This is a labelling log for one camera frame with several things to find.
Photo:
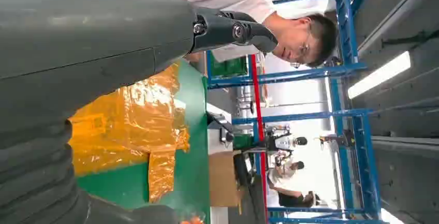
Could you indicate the ribbed grey left robot arm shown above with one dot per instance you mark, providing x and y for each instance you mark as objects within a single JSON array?
[{"x": 34, "y": 178}]

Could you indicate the long ceiling light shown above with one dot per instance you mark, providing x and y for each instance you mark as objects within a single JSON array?
[{"x": 379, "y": 75}]

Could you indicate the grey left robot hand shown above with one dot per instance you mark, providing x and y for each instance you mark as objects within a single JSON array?
[{"x": 85, "y": 27}]

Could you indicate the orange drink bottle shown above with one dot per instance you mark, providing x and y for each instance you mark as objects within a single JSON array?
[{"x": 193, "y": 220}]

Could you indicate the green crate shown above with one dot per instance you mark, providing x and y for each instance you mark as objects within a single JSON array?
[{"x": 229, "y": 67}]

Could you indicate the blue metal frame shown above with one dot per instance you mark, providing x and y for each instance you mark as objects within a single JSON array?
[{"x": 344, "y": 27}]

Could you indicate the green table mat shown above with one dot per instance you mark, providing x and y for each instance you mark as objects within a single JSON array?
[{"x": 192, "y": 112}]

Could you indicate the red post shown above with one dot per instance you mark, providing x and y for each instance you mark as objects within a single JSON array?
[{"x": 258, "y": 99}]

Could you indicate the cardboard box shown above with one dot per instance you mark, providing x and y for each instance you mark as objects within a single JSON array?
[{"x": 223, "y": 181}]

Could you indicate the silver duct pipe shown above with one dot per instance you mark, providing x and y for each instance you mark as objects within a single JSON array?
[{"x": 245, "y": 106}]

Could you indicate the black device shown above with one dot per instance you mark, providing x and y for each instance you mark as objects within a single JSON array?
[{"x": 221, "y": 128}]

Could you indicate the white humanoid robot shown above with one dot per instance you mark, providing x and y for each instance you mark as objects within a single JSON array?
[{"x": 283, "y": 142}]

